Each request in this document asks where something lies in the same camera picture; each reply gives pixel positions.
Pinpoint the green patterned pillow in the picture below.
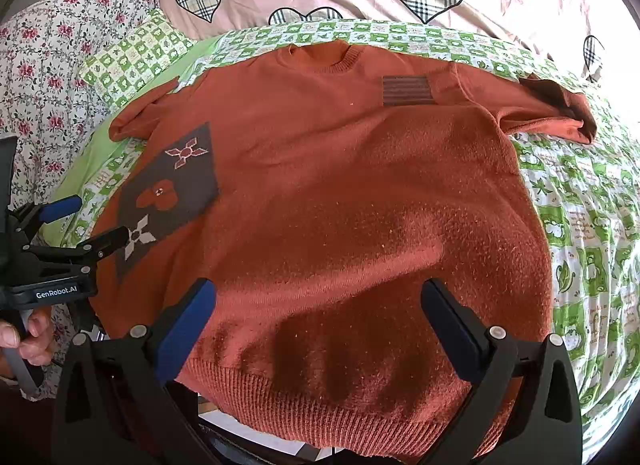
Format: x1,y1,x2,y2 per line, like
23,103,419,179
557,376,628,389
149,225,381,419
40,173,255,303
80,8,198,111

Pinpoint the green patterned quilt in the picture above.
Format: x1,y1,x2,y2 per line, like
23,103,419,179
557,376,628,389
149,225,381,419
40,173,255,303
37,18,640,465

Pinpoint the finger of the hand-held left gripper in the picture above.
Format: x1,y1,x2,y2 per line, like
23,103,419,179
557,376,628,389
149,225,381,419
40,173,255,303
30,225,130,266
7,195,83,236

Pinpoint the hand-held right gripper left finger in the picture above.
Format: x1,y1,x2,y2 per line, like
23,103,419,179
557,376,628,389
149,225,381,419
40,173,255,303
52,277,218,465

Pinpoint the orange knit sweater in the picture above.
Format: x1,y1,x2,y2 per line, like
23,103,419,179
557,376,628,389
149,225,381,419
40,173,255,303
92,40,598,463

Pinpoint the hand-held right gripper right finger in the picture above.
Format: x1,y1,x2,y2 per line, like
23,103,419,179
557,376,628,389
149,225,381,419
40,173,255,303
420,277,583,465

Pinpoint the floral bed sheet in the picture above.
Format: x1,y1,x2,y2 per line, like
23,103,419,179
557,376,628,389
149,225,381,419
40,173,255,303
0,0,183,246

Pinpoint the person's left hand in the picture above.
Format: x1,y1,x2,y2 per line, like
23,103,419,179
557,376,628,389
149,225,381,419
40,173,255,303
0,307,56,370

